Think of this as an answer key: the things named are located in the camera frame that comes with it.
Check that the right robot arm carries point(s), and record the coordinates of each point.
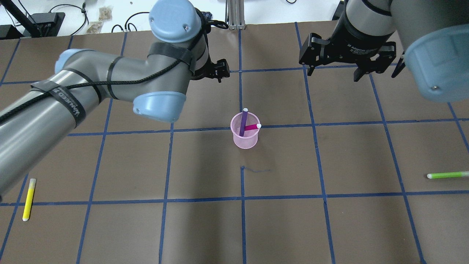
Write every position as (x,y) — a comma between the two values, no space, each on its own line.
(434,35)

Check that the purple highlighter pen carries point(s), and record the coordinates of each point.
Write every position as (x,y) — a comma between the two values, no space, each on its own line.
(244,116)

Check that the pink highlighter pen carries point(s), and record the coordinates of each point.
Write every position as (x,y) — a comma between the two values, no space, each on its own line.
(252,127)

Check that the yellow highlighter pen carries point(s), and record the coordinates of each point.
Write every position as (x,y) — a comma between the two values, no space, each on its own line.
(29,200)

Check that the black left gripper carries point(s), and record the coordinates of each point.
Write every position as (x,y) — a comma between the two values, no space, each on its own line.
(218,69)

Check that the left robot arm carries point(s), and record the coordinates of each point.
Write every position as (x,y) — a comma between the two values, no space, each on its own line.
(156,86)

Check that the pink mesh cup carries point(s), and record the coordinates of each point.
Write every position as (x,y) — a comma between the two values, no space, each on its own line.
(250,138)

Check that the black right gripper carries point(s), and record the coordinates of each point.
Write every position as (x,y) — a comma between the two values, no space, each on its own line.
(356,39)

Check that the green highlighter pen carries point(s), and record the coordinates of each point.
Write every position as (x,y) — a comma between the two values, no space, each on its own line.
(447,175)

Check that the front aluminium frame post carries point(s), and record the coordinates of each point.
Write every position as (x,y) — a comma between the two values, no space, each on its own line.
(235,15)

